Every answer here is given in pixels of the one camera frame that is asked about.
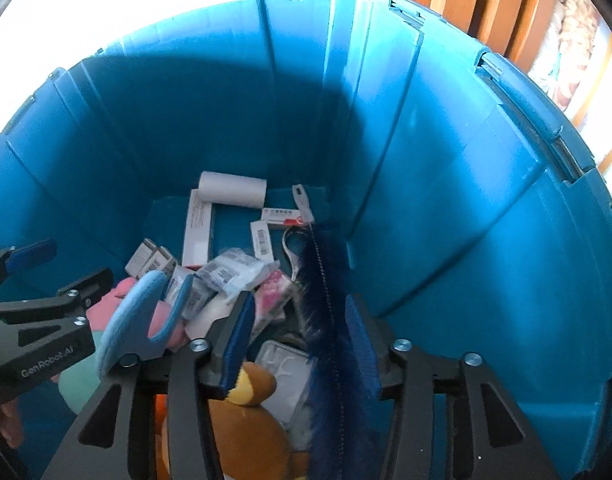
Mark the wooden headboard frame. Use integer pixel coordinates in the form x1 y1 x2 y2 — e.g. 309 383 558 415
381 0 559 63

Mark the white paper roll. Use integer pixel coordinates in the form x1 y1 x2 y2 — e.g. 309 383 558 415
198 171 267 209

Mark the clear plastic wrapped packet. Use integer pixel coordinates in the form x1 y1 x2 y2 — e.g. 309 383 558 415
196 247 267 306

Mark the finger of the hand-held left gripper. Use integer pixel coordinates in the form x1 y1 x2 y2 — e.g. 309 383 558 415
0 239 57 306
0 267 114 332

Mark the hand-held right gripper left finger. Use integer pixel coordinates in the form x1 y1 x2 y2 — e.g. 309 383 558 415
41 291 257 480

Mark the white fabric strap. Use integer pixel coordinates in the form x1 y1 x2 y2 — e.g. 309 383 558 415
282 226 307 281

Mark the person's left hand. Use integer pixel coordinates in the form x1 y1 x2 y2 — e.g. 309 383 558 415
0 400 26 453

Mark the dark blue duster brush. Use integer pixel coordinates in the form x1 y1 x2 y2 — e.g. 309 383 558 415
283 185 381 480

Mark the brown bear plush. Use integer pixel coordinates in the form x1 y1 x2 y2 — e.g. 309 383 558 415
156 362 314 480

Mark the patterned beige curtain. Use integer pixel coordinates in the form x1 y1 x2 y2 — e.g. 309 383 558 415
528 0 612 211

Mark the blue plastic storage crate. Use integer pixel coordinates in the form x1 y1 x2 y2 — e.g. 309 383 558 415
0 0 612 480

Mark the pink pig plush blue shirt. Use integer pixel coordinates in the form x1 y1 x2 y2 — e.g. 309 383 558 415
58 270 194 413

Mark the white red label box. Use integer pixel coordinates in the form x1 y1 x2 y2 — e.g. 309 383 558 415
262 206 303 226

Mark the small grey box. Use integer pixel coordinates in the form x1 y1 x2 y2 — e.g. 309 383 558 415
125 238 159 278
146 246 178 281

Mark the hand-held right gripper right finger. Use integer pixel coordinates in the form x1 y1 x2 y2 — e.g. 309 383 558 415
345 294 561 480

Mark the long flat white box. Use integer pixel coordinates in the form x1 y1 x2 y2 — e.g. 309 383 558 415
182 189 215 267

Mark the pink white packet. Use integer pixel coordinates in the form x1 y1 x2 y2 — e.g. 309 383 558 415
253 270 293 323

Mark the clear plastic tray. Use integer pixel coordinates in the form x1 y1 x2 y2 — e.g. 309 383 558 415
256 340 311 428

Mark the white barcode box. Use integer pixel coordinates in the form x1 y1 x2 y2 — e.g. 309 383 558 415
249 220 275 263

